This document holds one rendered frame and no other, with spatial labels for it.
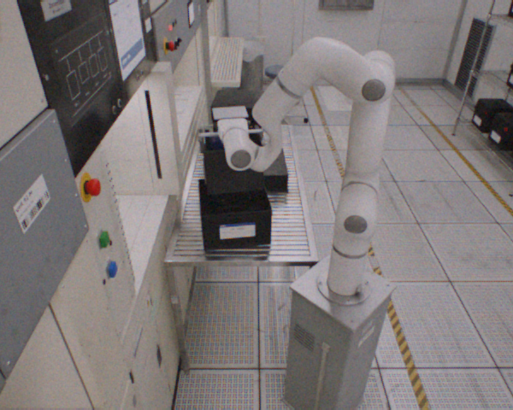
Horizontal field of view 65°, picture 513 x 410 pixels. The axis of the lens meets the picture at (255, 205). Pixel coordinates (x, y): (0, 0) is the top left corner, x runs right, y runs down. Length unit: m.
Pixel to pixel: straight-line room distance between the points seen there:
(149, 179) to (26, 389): 0.93
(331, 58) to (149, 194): 1.04
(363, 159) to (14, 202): 0.84
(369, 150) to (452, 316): 1.65
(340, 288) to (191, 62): 2.08
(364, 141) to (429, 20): 5.00
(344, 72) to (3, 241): 0.79
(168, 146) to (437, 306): 1.80
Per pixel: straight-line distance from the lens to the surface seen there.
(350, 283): 1.43
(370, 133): 1.13
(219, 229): 1.57
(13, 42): 0.77
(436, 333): 2.52
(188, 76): 3.09
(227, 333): 2.32
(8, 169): 0.70
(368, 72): 1.02
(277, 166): 1.99
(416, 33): 6.06
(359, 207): 1.18
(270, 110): 1.15
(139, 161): 1.73
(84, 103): 0.97
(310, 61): 1.08
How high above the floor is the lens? 1.83
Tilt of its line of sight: 35 degrees down
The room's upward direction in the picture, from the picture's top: straight up
